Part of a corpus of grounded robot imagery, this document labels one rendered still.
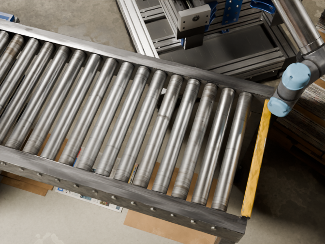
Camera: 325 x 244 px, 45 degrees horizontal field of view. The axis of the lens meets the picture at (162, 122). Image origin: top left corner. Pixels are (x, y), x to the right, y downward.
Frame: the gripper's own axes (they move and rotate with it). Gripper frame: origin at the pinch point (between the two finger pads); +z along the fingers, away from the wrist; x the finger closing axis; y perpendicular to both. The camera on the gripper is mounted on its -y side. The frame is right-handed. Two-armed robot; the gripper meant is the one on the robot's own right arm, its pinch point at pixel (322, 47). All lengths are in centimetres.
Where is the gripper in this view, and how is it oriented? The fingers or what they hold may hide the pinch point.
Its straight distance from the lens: 157.1
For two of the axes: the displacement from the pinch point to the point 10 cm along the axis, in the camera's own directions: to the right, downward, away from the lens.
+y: 0.0, -4.8, -8.8
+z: 6.1, -7.0, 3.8
